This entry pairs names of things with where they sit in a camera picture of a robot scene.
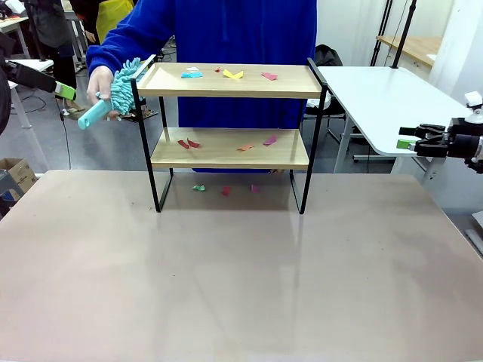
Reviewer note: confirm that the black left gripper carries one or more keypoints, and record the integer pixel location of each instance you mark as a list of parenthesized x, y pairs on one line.
[(7, 69)]

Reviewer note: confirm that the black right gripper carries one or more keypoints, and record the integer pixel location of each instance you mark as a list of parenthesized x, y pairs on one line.
[(462, 145)]

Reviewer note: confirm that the teal chenille duster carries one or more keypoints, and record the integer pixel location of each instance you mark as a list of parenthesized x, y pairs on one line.
[(124, 90)]

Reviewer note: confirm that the person's right forearm blue sleeve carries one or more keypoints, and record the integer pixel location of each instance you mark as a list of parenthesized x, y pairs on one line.
[(113, 53)]

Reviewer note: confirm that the two-tier wood and black shelf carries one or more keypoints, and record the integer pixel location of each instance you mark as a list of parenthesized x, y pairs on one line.
[(226, 89)]

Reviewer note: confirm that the person's right hand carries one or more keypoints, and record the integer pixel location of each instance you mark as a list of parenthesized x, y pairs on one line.
[(99, 83)]

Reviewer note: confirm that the small white desk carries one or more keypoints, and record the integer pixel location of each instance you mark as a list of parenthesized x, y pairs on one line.
[(34, 64)]

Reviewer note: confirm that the flat cardboard sheet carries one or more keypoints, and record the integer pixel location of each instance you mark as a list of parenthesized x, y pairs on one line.
[(77, 113)]

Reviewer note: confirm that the bystander in dark clothes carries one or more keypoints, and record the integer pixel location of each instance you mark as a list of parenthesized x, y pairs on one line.
[(49, 22)]

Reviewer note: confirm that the light wooden desk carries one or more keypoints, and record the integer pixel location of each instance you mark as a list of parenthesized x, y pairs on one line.
[(13, 24)]

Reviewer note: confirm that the large white table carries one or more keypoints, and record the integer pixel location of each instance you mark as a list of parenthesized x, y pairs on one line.
[(377, 98)]

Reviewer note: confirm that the bystander in black top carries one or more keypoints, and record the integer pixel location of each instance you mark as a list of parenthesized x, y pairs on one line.
[(85, 15)]

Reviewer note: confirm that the light wooden table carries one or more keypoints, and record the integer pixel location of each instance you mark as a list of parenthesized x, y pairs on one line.
[(415, 47)]

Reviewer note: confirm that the yellow jacket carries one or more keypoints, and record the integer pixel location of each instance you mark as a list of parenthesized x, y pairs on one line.
[(113, 19)]

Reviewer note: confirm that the cardboard box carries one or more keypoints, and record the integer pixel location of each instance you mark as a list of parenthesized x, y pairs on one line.
[(20, 173)]

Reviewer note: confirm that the black stand pole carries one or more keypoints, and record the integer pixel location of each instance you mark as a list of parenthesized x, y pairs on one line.
[(404, 34)]

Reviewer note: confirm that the white plastic bag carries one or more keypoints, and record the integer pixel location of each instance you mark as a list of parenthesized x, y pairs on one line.
[(319, 101)]

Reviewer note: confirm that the black office chair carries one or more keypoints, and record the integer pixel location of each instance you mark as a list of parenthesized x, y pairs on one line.
[(328, 56)]

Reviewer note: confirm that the black tripod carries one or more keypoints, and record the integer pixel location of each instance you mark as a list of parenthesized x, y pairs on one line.
[(385, 15)]

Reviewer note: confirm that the blue paper scrap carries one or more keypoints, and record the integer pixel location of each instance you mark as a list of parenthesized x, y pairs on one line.
[(191, 75)]

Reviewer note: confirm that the magenta paper scrap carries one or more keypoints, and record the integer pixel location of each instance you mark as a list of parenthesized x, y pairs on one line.
[(270, 140)]

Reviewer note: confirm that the pink paper scrap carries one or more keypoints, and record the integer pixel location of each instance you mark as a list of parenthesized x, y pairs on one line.
[(255, 188), (269, 76)]

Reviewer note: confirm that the orange paper scrap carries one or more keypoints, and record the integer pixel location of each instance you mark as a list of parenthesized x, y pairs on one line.
[(245, 148)]

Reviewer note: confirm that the yellow paper scrap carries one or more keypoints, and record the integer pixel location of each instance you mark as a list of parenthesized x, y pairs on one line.
[(231, 74)]

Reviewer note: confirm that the green paper scrap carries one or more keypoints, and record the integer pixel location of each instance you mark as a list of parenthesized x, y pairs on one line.
[(199, 187)]

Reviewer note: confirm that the person in blue hoodie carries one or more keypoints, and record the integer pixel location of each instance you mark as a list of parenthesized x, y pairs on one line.
[(245, 30)]

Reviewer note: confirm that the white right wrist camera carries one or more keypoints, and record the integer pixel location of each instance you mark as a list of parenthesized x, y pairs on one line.
[(473, 100)]

